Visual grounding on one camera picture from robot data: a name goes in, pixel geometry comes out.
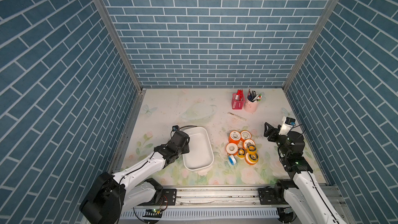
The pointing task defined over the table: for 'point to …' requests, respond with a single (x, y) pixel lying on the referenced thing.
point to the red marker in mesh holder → (239, 95)
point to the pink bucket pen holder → (250, 107)
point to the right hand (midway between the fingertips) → (273, 125)
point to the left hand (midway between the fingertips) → (189, 144)
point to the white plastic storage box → (200, 155)
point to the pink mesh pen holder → (237, 104)
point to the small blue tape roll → (231, 159)
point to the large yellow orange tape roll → (251, 158)
